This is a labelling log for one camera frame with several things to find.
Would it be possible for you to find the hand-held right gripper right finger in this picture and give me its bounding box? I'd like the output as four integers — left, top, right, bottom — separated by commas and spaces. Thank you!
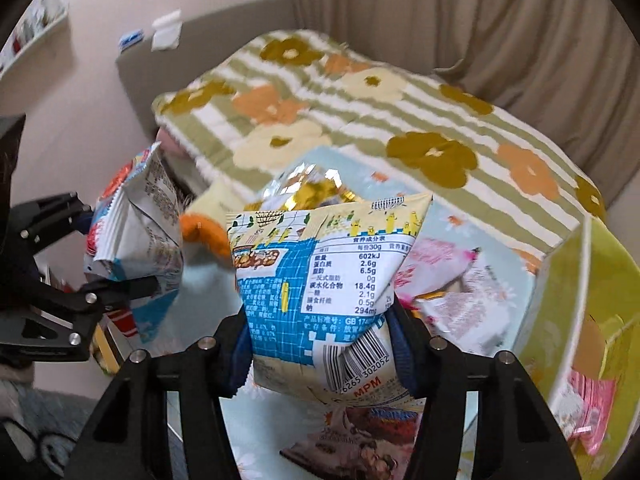
390, 304, 583, 480

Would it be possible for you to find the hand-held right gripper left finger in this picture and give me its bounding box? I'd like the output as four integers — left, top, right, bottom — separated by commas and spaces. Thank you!
65, 310, 256, 480

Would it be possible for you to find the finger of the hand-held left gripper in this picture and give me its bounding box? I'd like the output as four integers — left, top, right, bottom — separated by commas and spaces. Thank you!
10, 191, 95, 258
0, 275, 162, 362

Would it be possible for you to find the white red orange snack packet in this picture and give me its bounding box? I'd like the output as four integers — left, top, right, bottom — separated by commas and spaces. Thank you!
82, 142, 186, 307

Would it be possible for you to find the blue grid print snack packet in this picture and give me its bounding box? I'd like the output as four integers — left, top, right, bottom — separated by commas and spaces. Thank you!
225, 192, 434, 407

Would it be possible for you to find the green storage box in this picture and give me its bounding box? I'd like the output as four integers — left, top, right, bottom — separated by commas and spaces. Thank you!
514, 216, 640, 463

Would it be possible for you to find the red striped packet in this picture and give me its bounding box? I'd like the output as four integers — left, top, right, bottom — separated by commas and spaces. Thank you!
102, 305, 141, 343

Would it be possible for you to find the light blue daisy tablecloth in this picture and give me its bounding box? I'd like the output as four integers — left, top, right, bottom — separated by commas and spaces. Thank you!
100, 144, 553, 480

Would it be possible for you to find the pink white snack packet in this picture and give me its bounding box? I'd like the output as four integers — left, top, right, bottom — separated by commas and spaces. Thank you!
395, 236, 527, 357

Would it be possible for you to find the dark brown snack packet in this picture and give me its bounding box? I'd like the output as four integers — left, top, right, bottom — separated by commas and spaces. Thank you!
279, 404, 427, 480

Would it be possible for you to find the grey fuzzy cloth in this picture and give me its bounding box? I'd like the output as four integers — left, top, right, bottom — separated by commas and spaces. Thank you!
0, 360, 103, 480

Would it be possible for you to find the orange waffle snack packet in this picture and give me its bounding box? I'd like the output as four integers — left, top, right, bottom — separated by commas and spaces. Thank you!
179, 211, 234, 262

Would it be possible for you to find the grey padded headboard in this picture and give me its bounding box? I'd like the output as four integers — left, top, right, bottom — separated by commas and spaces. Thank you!
115, 12, 297, 137

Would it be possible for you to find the small blue packet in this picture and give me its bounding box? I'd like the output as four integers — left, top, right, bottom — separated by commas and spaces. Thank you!
118, 30, 146, 54

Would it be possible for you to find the silver gold snack packet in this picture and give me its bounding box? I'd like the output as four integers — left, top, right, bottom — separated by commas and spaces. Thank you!
245, 160, 373, 212

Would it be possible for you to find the pink striped snack packet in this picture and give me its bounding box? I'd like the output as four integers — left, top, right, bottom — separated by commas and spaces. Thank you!
569, 369, 619, 457

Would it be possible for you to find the white folded tissue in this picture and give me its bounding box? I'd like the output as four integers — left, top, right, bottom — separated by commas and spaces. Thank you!
151, 9, 182, 51

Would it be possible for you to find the green striped floral blanket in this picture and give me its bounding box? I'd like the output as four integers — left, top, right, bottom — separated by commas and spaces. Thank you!
151, 29, 607, 267

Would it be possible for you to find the beige curtain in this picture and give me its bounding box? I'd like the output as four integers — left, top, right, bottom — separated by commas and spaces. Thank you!
287, 0, 640, 203

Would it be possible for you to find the white wall shelf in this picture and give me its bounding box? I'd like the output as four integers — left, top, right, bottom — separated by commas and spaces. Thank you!
0, 0, 71, 79

